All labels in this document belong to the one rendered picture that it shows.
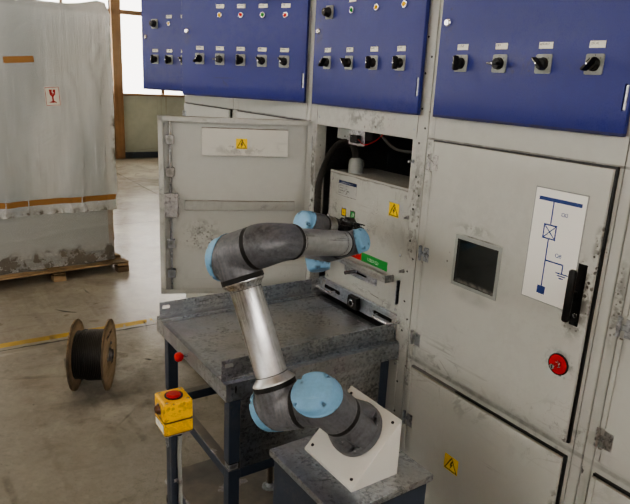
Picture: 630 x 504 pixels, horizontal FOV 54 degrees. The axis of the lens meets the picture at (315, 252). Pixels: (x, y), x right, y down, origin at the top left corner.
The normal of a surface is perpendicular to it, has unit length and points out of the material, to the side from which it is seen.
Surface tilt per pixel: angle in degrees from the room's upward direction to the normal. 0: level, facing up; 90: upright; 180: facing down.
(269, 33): 90
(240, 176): 90
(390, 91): 90
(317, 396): 41
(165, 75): 90
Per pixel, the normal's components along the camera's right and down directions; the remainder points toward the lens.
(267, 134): 0.18, 0.27
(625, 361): -0.84, 0.11
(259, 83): -0.45, 0.22
